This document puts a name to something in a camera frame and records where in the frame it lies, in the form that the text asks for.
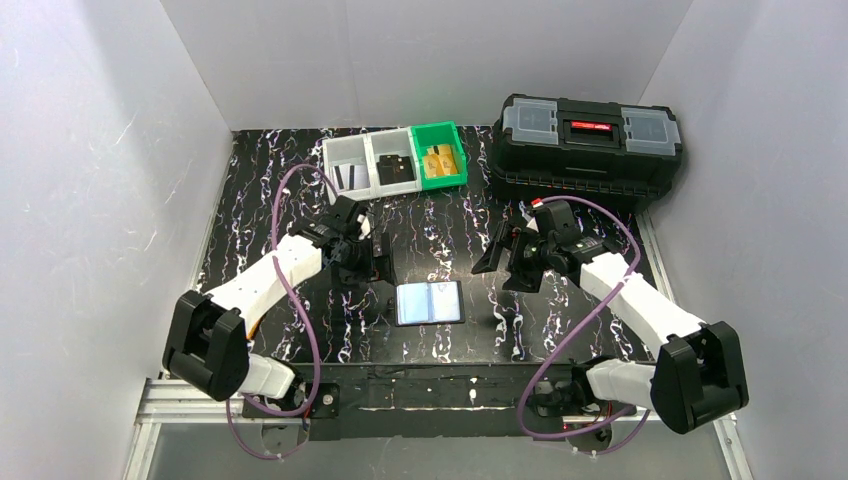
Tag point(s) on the aluminium frame rail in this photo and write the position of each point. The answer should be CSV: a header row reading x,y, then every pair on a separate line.
x,y
417,427

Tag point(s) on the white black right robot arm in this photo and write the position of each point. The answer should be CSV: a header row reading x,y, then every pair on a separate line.
x,y
697,375

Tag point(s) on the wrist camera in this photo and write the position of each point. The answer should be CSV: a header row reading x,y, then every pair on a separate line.
x,y
350,218
555,217

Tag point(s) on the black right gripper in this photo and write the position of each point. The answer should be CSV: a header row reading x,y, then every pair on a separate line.
x,y
519,251

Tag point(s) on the white left plastic bin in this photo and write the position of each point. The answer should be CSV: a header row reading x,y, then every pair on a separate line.
x,y
351,149

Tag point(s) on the black plastic toolbox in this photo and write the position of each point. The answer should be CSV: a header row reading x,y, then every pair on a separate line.
x,y
622,157

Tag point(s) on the gold card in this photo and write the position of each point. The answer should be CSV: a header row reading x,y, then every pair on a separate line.
x,y
447,159

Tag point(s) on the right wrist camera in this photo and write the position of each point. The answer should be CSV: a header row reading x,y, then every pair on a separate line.
x,y
555,217

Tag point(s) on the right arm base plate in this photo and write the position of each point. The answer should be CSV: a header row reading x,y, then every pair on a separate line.
x,y
569,398

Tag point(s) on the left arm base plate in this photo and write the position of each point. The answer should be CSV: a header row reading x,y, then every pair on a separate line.
x,y
318,401

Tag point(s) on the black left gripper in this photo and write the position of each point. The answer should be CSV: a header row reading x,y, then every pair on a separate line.
x,y
374,261

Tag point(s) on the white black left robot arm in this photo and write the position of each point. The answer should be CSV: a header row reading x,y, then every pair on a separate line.
x,y
207,342

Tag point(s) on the white middle plastic bin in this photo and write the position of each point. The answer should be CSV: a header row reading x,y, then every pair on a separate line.
x,y
396,141

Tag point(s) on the white plastic bin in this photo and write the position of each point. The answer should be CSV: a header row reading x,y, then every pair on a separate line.
x,y
351,149
396,141

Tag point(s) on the black marbled table mat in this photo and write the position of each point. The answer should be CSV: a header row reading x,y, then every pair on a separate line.
x,y
436,235

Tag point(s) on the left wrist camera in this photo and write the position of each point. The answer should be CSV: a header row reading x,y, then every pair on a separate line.
x,y
350,218

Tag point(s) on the tan credit card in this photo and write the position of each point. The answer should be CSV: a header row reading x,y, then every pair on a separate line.
x,y
432,163

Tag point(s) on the green plastic bin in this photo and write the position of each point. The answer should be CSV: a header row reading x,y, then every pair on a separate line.
x,y
433,134

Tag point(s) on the black card holder wallet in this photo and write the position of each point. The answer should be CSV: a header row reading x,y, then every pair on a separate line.
x,y
427,303

